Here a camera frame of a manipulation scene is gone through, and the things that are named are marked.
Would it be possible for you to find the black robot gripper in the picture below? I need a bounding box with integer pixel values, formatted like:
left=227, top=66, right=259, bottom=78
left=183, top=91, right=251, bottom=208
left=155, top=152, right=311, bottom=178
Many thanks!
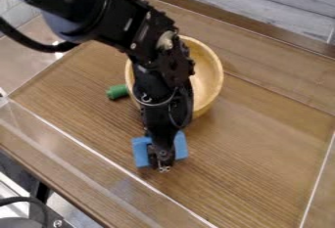
left=128, top=9, right=195, bottom=173

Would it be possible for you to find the blue foam block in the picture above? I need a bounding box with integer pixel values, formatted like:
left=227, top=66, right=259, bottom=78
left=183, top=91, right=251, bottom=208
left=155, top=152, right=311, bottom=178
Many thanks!
left=132, top=131, right=188, bottom=171

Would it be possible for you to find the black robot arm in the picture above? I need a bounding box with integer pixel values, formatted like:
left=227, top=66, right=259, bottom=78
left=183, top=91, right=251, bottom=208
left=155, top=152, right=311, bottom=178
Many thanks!
left=0, top=0, right=195, bottom=172

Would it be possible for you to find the light wooden bowl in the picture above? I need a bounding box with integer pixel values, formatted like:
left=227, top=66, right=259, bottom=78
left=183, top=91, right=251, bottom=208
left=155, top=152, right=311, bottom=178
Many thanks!
left=124, top=35, right=225, bottom=120

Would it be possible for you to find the small green cylinder toy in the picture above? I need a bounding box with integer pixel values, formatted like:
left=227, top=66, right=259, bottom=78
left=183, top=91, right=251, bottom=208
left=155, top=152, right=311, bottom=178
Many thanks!
left=105, top=84, right=128, bottom=100

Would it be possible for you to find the black metal base plate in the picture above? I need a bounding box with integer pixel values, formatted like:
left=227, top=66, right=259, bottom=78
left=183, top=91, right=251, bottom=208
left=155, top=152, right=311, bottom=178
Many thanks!
left=29, top=205, right=75, bottom=228

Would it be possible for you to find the black cable lower left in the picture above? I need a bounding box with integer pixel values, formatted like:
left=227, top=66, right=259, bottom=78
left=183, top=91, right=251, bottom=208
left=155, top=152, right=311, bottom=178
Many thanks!
left=0, top=198, right=48, bottom=228

